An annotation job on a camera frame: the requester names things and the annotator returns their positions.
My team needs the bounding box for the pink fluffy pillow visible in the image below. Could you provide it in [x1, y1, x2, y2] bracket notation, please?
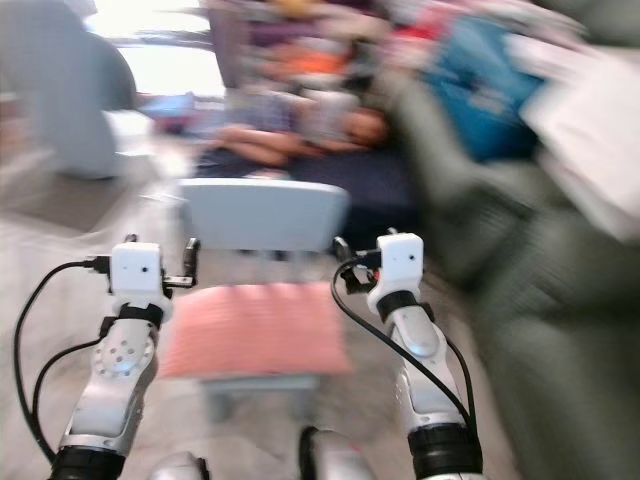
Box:
[156, 282, 357, 381]

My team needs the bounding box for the dark green sofa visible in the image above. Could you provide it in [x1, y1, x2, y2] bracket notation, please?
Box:
[378, 66, 640, 480]

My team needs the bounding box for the lying person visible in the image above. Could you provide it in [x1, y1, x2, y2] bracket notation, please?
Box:
[208, 88, 393, 169]

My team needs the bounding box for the large grey armchair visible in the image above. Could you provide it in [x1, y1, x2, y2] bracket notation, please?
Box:
[8, 0, 155, 183]

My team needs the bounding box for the robot right leg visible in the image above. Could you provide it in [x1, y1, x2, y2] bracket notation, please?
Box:
[298, 426, 379, 480]

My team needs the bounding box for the robot leg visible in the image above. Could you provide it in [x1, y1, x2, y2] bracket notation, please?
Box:
[298, 426, 379, 480]
[148, 450, 213, 480]

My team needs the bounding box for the robot left leg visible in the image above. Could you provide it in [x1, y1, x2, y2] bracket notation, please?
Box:
[148, 450, 213, 480]

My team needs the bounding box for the blue cushion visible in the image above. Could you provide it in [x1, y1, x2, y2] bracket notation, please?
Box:
[422, 14, 549, 165]

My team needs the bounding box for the white cushion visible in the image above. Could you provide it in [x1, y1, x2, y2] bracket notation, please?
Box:
[522, 36, 640, 245]

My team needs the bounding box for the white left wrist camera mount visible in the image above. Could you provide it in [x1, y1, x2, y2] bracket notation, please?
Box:
[110, 242, 163, 303]

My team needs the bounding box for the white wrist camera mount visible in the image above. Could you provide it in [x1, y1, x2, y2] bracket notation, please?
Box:
[110, 242, 163, 303]
[364, 232, 425, 317]

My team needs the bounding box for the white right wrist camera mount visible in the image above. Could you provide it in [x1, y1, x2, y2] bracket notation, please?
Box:
[364, 232, 425, 317]

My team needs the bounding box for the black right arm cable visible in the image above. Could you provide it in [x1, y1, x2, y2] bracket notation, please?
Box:
[330, 256, 479, 433]

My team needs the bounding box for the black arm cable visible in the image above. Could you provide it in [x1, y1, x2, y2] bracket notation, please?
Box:
[32, 336, 107, 463]
[330, 256, 479, 433]
[13, 256, 113, 465]

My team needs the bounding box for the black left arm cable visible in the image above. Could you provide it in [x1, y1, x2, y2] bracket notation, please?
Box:
[13, 256, 113, 465]
[32, 336, 107, 463]

